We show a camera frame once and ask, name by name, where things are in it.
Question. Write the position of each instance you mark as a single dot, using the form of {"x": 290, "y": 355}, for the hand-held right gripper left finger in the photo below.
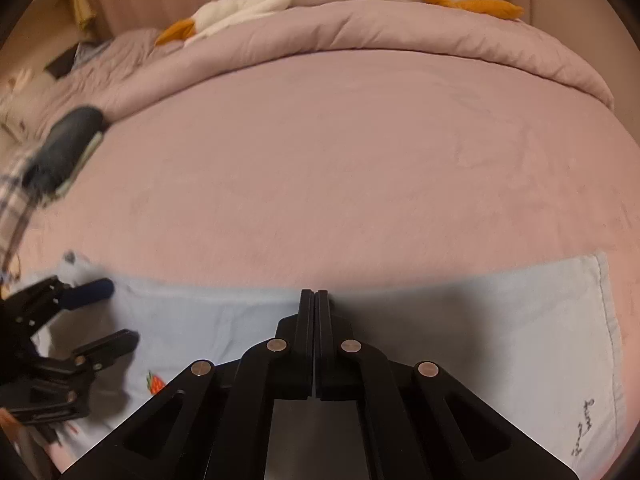
{"x": 306, "y": 332}

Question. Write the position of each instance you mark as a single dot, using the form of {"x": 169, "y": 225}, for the light blue pants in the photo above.
{"x": 500, "y": 320}

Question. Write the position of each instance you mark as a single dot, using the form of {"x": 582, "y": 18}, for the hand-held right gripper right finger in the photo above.
{"x": 323, "y": 332}

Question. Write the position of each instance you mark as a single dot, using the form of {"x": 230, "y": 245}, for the yellow hanging cloth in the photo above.
{"x": 82, "y": 5}

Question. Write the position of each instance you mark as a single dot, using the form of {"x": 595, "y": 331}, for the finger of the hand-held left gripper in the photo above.
{"x": 85, "y": 294}
{"x": 107, "y": 346}

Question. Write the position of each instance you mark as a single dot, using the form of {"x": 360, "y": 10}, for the plaid pillow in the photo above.
{"x": 12, "y": 200}

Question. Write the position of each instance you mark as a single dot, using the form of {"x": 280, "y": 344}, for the folded dark blue jeans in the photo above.
{"x": 62, "y": 152}

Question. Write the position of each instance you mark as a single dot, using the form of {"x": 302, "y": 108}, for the folded light green cloth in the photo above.
{"x": 89, "y": 152}

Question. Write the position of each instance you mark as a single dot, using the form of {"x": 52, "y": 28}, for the pink duvet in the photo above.
{"x": 300, "y": 30}

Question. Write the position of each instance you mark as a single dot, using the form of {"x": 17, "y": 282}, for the dark clothes pile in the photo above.
{"x": 62, "y": 60}

